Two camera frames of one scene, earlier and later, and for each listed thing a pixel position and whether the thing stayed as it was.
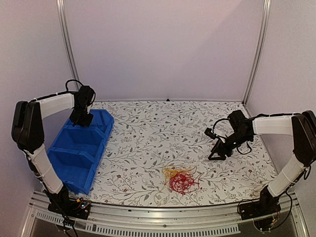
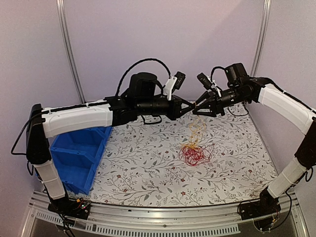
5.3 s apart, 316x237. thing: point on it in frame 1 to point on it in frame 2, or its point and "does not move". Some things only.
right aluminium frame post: (266, 17) does not move
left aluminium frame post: (63, 26) does not move
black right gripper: (223, 157) to (216, 108)
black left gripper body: (80, 117) to (147, 107)
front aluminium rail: (220, 219) does not move
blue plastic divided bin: (76, 151) does not move
